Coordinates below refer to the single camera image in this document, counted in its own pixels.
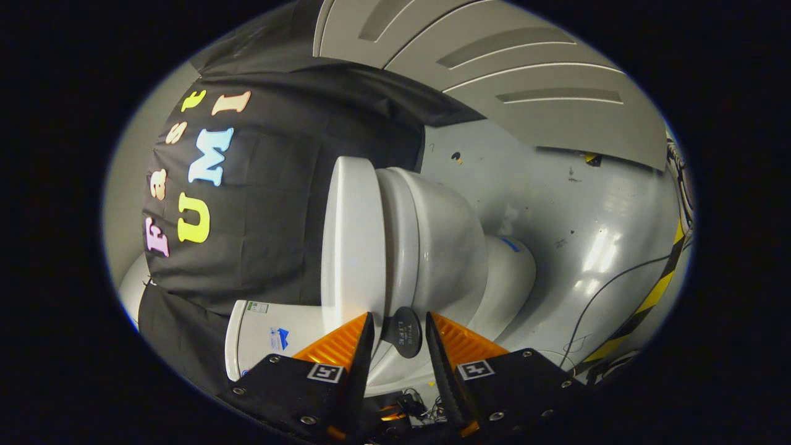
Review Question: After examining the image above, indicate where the white toilet lid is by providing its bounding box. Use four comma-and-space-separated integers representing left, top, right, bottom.
319, 156, 424, 360

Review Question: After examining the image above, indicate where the grey drawer cabinet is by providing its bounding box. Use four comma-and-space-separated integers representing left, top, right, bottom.
312, 0, 669, 172

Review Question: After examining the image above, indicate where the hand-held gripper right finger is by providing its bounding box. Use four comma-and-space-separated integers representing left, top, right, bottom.
425, 311, 586, 443

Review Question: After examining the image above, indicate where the white ceramic toilet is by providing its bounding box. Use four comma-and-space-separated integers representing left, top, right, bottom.
224, 166, 538, 397

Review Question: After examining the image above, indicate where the black backdrop cloth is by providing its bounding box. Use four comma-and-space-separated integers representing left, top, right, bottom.
137, 0, 486, 396

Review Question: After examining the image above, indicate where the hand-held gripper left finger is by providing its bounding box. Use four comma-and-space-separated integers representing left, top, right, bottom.
224, 311, 376, 444

